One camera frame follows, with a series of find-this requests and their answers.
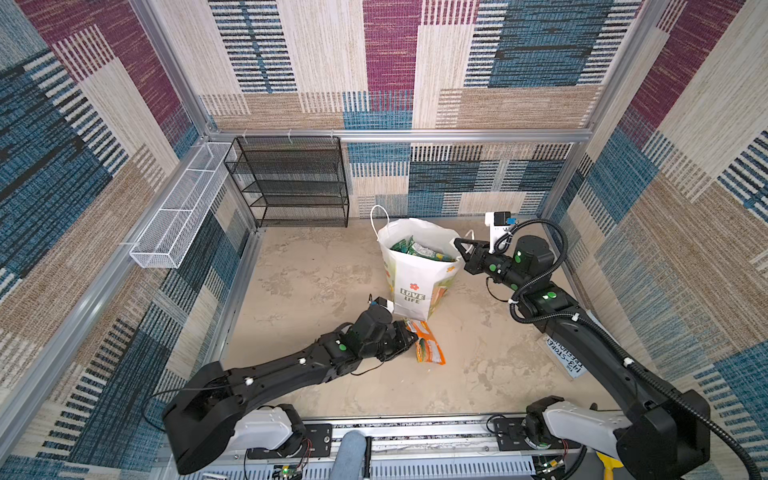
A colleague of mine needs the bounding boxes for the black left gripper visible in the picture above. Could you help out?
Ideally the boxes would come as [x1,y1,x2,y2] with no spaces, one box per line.
[359,321,420,362]

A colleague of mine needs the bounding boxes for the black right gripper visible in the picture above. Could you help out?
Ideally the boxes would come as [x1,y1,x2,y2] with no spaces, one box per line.
[452,238,528,293]

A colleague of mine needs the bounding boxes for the orange snack bag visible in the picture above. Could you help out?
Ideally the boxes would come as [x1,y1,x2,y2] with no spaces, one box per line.
[406,320,446,365]

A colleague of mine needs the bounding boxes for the white paper bag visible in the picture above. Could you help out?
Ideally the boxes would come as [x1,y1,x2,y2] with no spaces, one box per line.
[369,205,464,321]

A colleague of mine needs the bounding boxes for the green snack bag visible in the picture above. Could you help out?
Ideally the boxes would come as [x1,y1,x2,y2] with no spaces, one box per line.
[390,236,455,262]

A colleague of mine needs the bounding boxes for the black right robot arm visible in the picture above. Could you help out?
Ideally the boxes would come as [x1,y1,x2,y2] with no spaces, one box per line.
[454,233,714,479]

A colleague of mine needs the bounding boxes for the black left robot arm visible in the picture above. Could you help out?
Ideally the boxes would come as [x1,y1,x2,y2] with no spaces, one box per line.
[161,301,418,475]

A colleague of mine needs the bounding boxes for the grey cylinder at front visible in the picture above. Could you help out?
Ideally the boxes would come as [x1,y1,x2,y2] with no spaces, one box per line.
[329,431,367,480]

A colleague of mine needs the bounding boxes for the yellow plastic shovel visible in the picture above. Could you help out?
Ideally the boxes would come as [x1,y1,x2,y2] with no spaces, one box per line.
[597,452,624,480]

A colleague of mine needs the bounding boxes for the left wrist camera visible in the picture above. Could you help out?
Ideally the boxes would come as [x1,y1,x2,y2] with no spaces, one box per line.
[369,295,395,314]

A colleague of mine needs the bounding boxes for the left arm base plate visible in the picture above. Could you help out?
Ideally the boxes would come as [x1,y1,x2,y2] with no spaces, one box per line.
[246,423,333,460]

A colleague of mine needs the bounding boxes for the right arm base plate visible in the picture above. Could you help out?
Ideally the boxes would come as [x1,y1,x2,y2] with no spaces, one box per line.
[486,415,581,453]

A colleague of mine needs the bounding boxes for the black corrugated cable hose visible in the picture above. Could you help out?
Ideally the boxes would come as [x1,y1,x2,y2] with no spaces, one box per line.
[491,218,763,480]

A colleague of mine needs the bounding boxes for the black wire shelf rack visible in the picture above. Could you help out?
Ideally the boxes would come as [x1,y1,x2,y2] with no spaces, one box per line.
[223,136,350,228]

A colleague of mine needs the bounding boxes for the white wire mesh basket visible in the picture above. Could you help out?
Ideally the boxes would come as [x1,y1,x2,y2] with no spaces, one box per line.
[130,142,230,269]

